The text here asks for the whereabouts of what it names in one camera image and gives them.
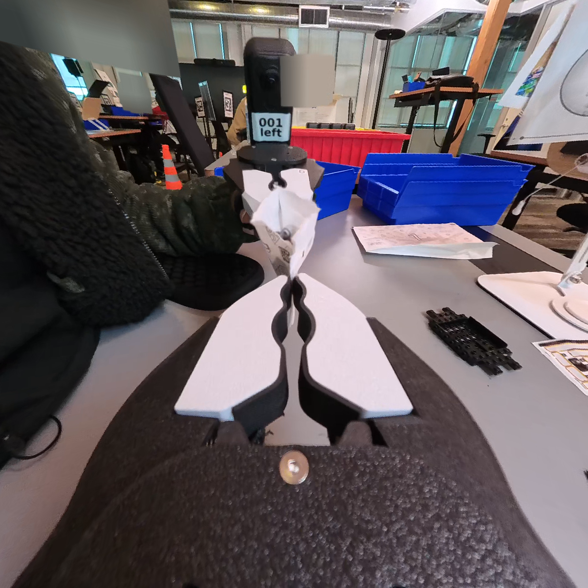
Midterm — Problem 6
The black bag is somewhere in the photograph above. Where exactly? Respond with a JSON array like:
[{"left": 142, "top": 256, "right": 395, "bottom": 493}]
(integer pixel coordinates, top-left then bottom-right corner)
[{"left": 424, "top": 66, "right": 479, "bottom": 91}]

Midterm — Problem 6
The white book stand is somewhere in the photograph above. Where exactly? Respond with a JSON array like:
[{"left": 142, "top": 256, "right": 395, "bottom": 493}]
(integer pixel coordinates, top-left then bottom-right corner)
[{"left": 478, "top": 138, "right": 588, "bottom": 341}]

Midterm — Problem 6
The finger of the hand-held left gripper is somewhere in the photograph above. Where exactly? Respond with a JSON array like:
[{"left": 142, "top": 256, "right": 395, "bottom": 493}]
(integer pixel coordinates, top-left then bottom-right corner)
[
  {"left": 280, "top": 168, "right": 319, "bottom": 204},
  {"left": 241, "top": 170, "right": 277, "bottom": 217}
]

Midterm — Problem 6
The wood-top background desk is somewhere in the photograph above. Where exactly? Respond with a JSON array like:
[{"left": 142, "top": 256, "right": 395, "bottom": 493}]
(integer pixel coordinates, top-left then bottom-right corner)
[
  {"left": 489, "top": 149, "right": 588, "bottom": 230},
  {"left": 389, "top": 86, "right": 504, "bottom": 155}
]

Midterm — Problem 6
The toy brick instruction booklet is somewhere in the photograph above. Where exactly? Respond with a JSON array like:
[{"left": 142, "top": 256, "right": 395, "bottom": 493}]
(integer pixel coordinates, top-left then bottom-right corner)
[{"left": 498, "top": 0, "right": 588, "bottom": 146}]

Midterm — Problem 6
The opened printed paper bag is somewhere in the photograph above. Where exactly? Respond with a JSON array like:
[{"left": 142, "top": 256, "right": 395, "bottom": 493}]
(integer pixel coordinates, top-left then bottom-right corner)
[{"left": 352, "top": 223, "right": 499, "bottom": 262}]

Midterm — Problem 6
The black office chair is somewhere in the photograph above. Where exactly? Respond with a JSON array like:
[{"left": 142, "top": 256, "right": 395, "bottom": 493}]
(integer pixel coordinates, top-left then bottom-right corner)
[{"left": 556, "top": 202, "right": 588, "bottom": 231}]

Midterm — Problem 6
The thin black cable loop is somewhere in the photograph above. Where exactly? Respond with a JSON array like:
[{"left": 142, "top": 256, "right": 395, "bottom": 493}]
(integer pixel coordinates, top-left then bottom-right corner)
[{"left": 0, "top": 413, "right": 63, "bottom": 461}]

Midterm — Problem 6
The black floor lamp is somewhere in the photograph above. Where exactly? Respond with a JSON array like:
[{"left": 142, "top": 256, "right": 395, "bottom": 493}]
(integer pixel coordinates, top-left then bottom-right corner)
[{"left": 375, "top": 28, "right": 407, "bottom": 130}]

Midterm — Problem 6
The blue plastic bin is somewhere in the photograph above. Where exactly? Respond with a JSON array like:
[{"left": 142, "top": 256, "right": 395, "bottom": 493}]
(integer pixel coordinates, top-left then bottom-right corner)
[
  {"left": 357, "top": 153, "right": 536, "bottom": 226},
  {"left": 314, "top": 161, "right": 362, "bottom": 221}
]

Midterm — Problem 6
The red plastic bin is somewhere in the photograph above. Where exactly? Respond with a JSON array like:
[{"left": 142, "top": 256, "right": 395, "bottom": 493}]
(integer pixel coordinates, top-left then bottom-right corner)
[{"left": 290, "top": 128, "right": 412, "bottom": 169}]

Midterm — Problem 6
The orange traffic cone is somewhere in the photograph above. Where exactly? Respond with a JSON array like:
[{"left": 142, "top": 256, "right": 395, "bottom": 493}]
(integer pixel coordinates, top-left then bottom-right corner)
[{"left": 161, "top": 144, "right": 185, "bottom": 192}]

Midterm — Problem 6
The small white paper bag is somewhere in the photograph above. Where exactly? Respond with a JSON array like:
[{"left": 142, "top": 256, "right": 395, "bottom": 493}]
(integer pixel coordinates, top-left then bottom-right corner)
[{"left": 250, "top": 190, "right": 322, "bottom": 330}]

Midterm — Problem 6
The black honeycomb cushion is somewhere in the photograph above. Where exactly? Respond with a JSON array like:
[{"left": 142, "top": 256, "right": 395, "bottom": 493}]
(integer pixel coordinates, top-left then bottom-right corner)
[{"left": 156, "top": 253, "right": 265, "bottom": 311}]

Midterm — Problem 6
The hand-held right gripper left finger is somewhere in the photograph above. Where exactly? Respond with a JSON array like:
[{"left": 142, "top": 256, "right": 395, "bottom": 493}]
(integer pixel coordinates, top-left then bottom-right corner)
[{"left": 174, "top": 275, "right": 294, "bottom": 444}]

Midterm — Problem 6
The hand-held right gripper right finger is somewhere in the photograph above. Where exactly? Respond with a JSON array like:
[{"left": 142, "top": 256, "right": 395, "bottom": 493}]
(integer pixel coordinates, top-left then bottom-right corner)
[{"left": 293, "top": 272, "right": 414, "bottom": 444}]

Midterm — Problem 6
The grey desk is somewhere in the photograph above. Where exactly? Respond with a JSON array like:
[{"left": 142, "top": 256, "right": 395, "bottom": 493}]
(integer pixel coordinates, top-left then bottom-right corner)
[{"left": 0, "top": 202, "right": 588, "bottom": 588}]

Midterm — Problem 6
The yellow black sticker sheet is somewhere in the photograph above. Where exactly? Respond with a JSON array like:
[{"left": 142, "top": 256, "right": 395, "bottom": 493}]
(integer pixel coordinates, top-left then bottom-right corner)
[{"left": 533, "top": 339, "right": 588, "bottom": 397}]

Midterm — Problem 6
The black toy chassis plate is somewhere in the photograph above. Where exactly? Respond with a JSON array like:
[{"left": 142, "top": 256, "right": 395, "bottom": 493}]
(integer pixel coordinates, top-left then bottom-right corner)
[{"left": 426, "top": 307, "right": 522, "bottom": 377}]

